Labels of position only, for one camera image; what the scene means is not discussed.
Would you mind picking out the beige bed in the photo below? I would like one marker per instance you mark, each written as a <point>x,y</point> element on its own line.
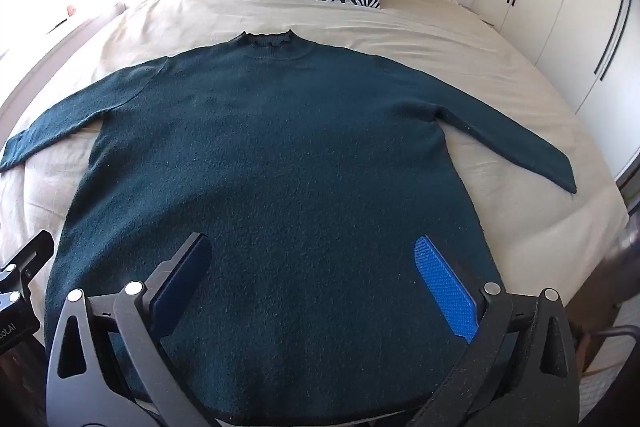
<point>450,47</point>

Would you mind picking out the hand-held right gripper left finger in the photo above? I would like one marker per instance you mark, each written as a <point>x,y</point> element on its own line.
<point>187,267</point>

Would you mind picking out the dark teal knit sweater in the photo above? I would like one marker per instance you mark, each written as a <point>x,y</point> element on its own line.
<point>300,132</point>

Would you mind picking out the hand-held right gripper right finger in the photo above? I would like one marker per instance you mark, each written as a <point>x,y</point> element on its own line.
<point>445,292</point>

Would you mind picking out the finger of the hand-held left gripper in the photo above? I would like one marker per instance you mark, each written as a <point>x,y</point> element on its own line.
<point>35,252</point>

